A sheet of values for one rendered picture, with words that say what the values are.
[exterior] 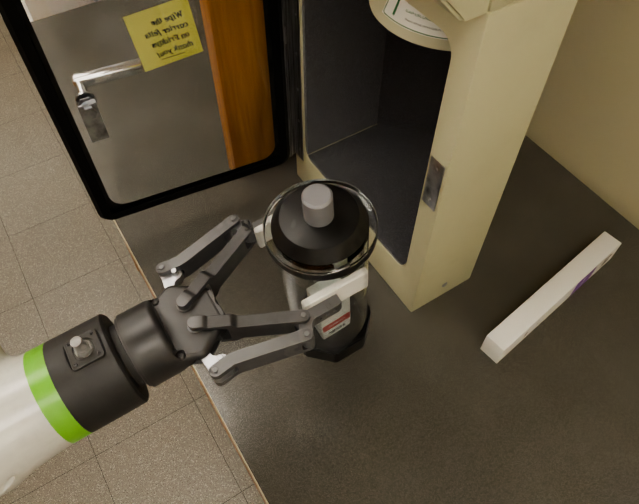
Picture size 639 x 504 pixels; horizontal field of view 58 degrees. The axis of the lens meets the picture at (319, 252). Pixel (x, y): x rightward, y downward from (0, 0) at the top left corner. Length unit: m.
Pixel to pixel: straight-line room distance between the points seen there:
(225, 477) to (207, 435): 0.13
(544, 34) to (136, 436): 1.55
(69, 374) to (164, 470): 1.26
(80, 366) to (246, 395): 0.31
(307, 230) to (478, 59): 0.21
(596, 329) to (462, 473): 0.29
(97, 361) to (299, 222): 0.21
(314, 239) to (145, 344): 0.17
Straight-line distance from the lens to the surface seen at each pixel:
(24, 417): 0.55
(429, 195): 0.66
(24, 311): 2.15
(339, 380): 0.79
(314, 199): 0.50
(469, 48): 0.53
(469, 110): 0.57
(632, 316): 0.95
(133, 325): 0.54
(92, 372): 0.53
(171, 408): 1.84
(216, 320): 0.54
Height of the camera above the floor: 1.67
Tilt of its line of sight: 55 degrees down
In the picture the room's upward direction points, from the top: straight up
